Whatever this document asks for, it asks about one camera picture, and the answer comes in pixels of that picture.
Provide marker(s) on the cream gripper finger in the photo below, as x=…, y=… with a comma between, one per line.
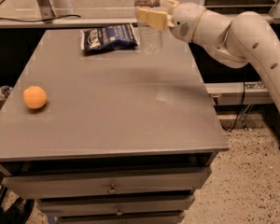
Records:
x=159, y=20
x=168, y=5

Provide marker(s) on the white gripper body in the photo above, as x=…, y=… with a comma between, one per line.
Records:
x=184, y=21

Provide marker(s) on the clear plastic water bottle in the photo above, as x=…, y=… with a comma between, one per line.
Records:
x=150, y=38

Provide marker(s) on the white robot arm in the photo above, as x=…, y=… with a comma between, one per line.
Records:
x=235, y=42

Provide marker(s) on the blue snack bag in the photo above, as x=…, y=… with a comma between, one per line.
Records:
x=108, y=38

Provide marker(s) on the grey drawer cabinet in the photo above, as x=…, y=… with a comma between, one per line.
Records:
x=124, y=137

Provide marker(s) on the orange ball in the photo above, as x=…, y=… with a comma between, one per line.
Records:
x=34, y=97

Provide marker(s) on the black object on floor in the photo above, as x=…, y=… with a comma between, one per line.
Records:
x=18, y=212

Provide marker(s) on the metal frame rail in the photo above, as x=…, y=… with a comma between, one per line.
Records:
x=75, y=22

